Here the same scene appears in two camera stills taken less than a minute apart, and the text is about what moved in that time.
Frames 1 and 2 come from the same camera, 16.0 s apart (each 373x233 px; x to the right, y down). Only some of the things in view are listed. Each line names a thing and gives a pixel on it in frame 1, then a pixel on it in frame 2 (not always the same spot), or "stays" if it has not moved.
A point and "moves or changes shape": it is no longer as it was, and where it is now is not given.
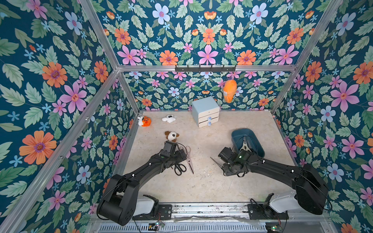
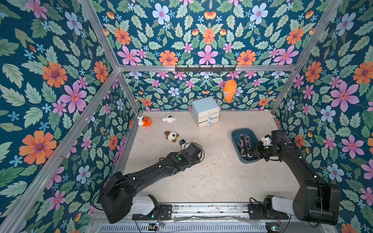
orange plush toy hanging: [229, 90] stays
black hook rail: [205, 69] stays
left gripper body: [176, 157] -> [191, 162]
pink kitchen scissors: [188, 149] moves or changes shape
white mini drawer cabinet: [204, 110] stays
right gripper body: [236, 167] -> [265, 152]
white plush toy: [169, 118] stays
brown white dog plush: [171, 136] stays
